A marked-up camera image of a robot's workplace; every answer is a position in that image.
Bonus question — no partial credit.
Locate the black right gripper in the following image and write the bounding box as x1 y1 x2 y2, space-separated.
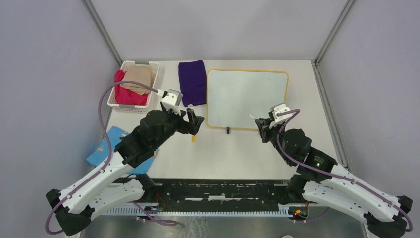
255 118 293 165

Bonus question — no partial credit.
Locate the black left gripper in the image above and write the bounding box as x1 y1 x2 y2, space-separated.
153 106 204 149

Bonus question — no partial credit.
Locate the yellow framed whiteboard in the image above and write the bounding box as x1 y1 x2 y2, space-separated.
206 69 289 130

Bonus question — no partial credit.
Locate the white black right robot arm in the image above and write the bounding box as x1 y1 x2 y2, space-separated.
254 118 413 238

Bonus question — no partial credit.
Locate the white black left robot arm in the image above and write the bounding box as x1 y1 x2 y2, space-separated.
45 103 205 236

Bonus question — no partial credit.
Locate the purple folded cloth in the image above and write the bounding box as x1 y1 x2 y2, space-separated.
178 60 207 107

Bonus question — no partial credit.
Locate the beige cloth in basket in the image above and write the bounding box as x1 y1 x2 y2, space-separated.
120 65 156 95

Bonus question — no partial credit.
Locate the red cloth in basket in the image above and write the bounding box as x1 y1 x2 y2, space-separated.
114 70 148 106

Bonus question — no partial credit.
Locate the white perforated plastic basket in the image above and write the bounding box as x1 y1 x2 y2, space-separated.
107 61 160 113

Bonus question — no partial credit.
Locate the blue patterned cloth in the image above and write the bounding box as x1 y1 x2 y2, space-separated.
86 126 159 175

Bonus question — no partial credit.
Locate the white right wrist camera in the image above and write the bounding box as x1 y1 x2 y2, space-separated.
269 103 292 128

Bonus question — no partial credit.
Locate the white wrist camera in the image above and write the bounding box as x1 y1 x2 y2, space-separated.
161 89 183 116
269 103 292 128

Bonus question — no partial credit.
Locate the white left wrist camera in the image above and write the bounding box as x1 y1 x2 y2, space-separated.
161 89 183 116

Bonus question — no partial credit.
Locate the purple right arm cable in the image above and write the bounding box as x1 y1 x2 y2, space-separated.
276 109 414 233

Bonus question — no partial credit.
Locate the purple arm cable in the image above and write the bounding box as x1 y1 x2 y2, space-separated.
276 109 414 233
45 80 179 235

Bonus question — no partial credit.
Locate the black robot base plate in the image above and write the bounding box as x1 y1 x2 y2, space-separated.
137 178 305 212

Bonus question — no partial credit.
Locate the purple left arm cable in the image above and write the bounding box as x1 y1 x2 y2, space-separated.
45 80 179 235

